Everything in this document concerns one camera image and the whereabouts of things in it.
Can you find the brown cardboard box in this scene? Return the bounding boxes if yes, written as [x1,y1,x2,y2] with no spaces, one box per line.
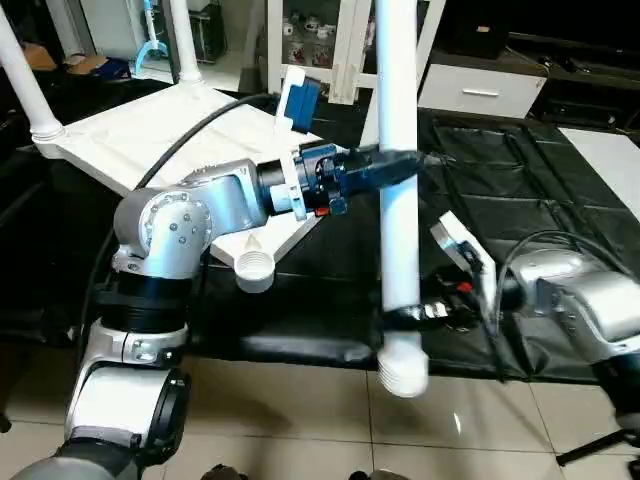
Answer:
[62,55,133,83]

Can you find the black stand leg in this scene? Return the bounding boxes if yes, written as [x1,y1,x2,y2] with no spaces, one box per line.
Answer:
[555,428,640,468]

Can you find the white drawer unit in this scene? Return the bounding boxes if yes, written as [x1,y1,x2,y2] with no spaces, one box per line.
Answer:
[418,65,550,120]

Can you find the white plastic table top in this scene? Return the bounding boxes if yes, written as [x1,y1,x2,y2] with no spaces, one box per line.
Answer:
[35,82,327,294]

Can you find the blue plastic tool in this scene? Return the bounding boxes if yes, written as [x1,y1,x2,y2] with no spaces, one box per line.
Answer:
[133,0,171,76]

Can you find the black work mat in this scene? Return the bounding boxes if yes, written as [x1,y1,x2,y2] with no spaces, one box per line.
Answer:
[0,75,640,386]

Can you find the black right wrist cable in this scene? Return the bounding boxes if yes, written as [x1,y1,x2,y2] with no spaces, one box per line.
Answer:
[488,230,581,383]

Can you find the white flat board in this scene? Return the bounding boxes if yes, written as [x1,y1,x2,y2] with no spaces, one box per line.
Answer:
[560,128,640,219]

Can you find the white glass-door cabinet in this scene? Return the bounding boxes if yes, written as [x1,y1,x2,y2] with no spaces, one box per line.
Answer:
[265,0,448,106]

